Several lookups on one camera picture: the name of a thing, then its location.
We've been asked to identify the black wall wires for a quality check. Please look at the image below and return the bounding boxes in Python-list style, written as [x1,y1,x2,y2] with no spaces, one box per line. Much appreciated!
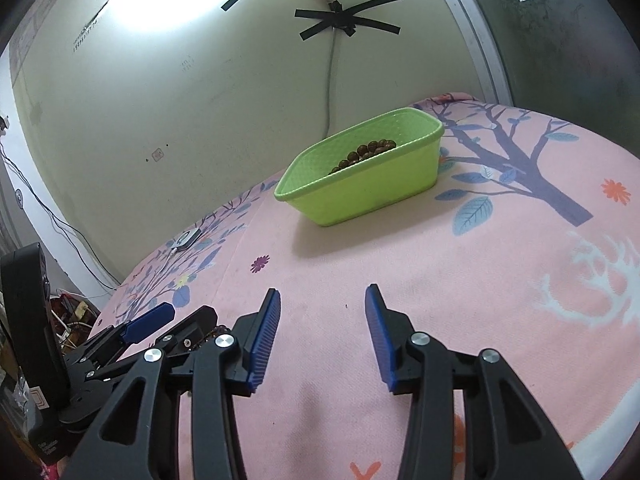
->
[0,155,121,291]

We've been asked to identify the white charger block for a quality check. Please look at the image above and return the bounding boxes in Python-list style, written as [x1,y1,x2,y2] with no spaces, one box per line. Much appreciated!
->
[170,227,202,252]

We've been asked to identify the grey wall cable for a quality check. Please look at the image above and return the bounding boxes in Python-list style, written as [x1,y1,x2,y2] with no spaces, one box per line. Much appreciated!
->
[325,27,340,138]

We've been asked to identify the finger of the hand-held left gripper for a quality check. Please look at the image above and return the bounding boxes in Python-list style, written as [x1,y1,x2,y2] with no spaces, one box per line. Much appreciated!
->
[64,302,177,370]
[92,305,221,380]

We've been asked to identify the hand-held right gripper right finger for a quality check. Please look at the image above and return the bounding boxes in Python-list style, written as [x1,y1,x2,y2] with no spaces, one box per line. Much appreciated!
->
[364,283,586,480]

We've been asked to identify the black tape cross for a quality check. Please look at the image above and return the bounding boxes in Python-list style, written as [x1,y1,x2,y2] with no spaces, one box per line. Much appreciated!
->
[295,0,403,41]

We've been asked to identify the green plastic basket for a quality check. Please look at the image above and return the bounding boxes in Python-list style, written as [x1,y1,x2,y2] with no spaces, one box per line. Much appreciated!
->
[273,107,446,227]

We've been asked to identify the pile of cords and boxes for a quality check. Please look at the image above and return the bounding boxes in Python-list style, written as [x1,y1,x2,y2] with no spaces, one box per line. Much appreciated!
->
[47,287,103,356]

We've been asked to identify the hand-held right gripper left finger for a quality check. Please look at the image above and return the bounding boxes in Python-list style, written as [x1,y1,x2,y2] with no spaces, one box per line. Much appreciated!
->
[70,287,282,480]

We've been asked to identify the grey framed glass door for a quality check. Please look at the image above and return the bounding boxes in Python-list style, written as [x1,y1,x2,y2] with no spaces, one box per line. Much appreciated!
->
[420,0,640,126]

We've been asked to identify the pink printed bedsheet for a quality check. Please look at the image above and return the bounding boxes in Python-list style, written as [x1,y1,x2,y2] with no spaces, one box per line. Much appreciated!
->
[57,91,640,480]

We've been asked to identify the large brown wooden bead bracelet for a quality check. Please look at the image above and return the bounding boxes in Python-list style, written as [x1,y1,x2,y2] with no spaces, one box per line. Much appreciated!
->
[327,139,398,176]

